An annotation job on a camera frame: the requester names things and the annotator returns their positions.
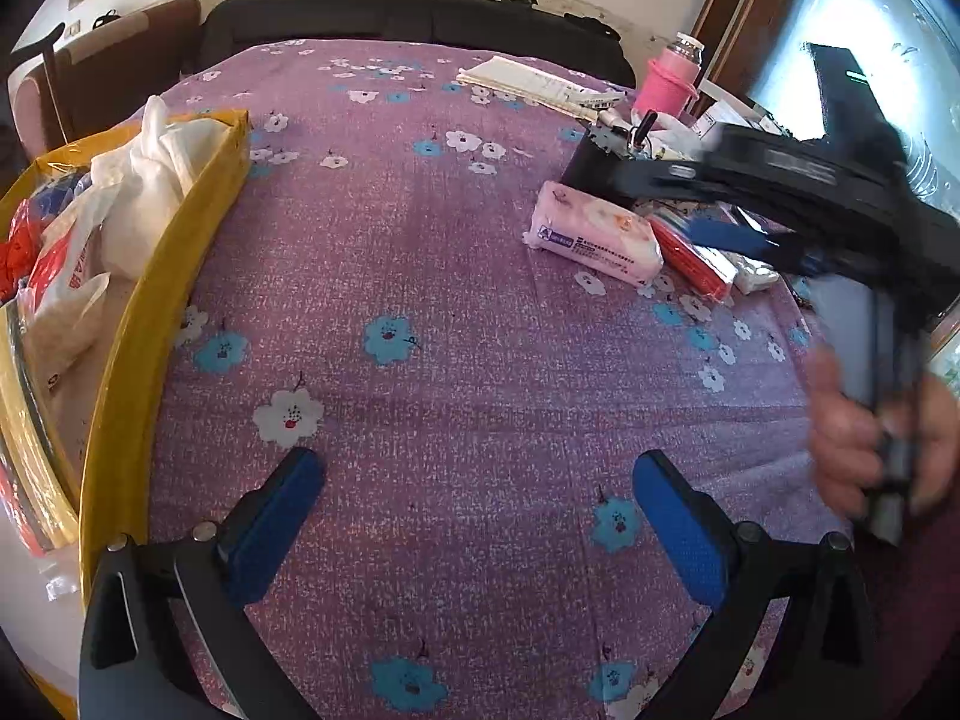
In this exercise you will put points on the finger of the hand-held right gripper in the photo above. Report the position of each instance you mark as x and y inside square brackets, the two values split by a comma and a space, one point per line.
[735, 236]
[660, 180]

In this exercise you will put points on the small white packet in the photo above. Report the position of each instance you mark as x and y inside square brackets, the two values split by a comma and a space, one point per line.
[754, 274]

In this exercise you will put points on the pink thermos bottle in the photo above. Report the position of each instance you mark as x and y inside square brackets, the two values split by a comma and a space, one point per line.
[667, 79]

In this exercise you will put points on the pink tissue pack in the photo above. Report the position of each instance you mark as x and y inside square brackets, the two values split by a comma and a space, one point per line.
[592, 232]

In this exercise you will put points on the window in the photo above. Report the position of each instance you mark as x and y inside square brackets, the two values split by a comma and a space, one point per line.
[915, 30]

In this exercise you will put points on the green and white carton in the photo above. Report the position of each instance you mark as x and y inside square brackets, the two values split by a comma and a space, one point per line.
[946, 360]

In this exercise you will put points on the black sofa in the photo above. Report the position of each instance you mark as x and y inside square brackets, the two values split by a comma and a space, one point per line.
[405, 19]

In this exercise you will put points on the person's right hand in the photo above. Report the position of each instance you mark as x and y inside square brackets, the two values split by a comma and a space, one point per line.
[847, 442]

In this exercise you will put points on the yellow cardboard box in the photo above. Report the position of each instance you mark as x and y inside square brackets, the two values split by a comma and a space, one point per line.
[146, 330]

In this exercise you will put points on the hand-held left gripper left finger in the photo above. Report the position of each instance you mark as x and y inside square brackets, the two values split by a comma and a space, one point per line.
[274, 517]

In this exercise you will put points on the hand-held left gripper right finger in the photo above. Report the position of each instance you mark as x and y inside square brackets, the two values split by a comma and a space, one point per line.
[679, 525]

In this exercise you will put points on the red plastic packet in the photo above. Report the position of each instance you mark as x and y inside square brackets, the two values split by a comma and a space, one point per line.
[15, 247]

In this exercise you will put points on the white and red plastic bag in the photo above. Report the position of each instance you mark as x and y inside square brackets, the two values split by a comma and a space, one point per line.
[67, 277]

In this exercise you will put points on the brown wooden chair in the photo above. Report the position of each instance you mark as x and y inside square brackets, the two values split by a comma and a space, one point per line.
[112, 67]

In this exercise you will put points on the white paper sheets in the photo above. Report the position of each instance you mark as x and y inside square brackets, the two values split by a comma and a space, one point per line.
[525, 79]

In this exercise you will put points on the purple floral tablecloth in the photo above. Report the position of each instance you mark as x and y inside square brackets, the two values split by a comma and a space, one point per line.
[465, 360]

